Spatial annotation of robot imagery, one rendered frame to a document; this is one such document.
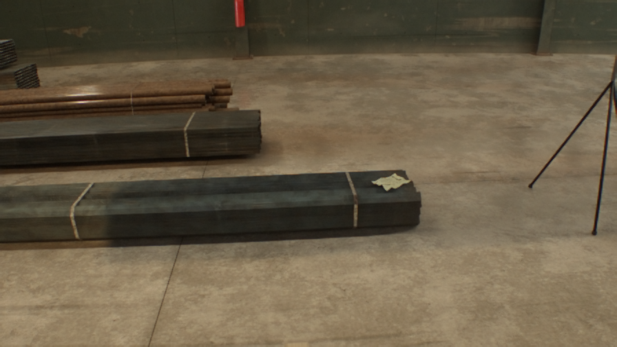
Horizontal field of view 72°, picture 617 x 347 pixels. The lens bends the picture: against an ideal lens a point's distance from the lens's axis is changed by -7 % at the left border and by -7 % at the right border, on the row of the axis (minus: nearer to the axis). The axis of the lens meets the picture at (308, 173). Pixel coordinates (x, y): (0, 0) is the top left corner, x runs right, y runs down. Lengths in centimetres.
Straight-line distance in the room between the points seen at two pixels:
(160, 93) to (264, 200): 225
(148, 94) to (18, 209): 203
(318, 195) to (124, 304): 126
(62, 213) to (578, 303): 289
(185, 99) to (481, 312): 335
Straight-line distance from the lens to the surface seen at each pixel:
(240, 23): 857
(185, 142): 389
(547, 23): 1026
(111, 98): 483
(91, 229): 299
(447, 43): 961
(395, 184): 289
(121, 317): 239
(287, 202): 272
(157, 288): 252
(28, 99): 518
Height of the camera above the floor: 148
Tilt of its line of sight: 24 degrees down
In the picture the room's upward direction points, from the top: 1 degrees counter-clockwise
